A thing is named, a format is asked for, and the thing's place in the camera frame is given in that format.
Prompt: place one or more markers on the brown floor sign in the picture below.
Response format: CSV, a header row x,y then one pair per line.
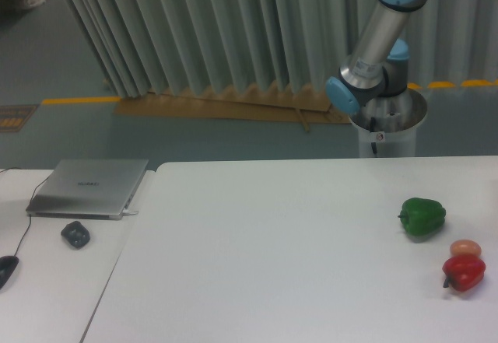
x,y
13,117

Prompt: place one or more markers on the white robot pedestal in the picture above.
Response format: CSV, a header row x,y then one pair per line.
x,y
387,126

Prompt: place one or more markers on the green bell pepper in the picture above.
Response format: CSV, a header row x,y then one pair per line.
x,y
421,216

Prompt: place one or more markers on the grey green curtain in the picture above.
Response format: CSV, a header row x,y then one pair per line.
x,y
264,50

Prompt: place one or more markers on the black computer mouse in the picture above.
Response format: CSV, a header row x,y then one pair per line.
x,y
8,265

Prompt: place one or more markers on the yellow floor tape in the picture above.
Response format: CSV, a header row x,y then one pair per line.
x,y
81,100

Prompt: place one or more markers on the silver closed laptop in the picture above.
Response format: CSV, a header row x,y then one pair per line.
x,y
89,188

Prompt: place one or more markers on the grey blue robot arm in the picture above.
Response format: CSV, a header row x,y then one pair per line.
x,y
378,65

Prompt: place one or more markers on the orange egg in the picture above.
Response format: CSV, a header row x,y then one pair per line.
x,y
460,247

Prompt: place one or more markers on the red bell pepper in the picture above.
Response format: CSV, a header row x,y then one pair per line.
x,y
463,272

